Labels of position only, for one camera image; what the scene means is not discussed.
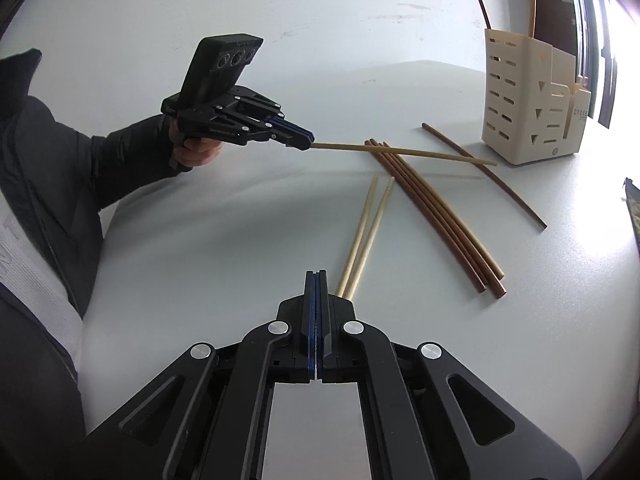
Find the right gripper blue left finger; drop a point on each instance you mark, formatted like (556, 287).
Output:
(298, 357)

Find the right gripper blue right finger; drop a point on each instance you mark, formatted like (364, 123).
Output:
(337, 355)

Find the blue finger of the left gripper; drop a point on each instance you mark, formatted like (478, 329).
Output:
(282, 126)
(301, 143)

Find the light bamboo chopstick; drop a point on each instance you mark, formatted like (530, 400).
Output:
(369, 236)
(353, 251)
(391, 150)

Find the person's left forearm black sleeve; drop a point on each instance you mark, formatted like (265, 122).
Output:
(57, 180)

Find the person's left hand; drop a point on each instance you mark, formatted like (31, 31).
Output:
(192, 153)

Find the person's torso dark jacket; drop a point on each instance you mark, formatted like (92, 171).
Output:
(41, 412)

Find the cream plastic utensil holder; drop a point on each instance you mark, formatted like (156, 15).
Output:
(535, 108)

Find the dark wooden wardrobe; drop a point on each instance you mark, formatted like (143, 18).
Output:
(560, 23)

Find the olive green cloth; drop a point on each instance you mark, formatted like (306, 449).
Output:
(632, 194)

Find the glass balcony door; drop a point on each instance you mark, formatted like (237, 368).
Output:
(599, 25)

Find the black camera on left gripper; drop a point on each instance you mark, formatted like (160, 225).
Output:
(217, 63)

